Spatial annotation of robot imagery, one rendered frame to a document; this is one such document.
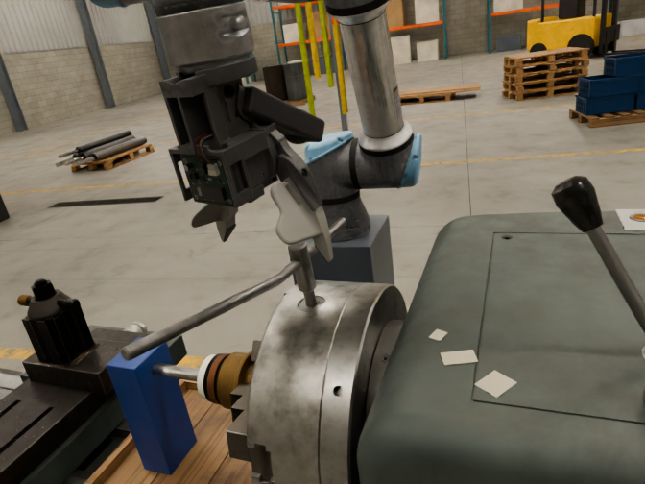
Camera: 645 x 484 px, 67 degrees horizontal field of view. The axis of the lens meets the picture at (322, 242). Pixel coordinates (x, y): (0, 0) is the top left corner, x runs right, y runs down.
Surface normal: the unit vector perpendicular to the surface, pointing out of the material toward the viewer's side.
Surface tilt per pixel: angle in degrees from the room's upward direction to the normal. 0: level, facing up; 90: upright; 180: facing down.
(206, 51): 95
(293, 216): 58
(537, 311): 0
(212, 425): 0
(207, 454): 0
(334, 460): 72
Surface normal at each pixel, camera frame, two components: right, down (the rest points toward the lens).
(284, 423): -0.37, -0.09
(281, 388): -0.35, -0.32
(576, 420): -0.14, -0.91
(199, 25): 0.07, 0.45
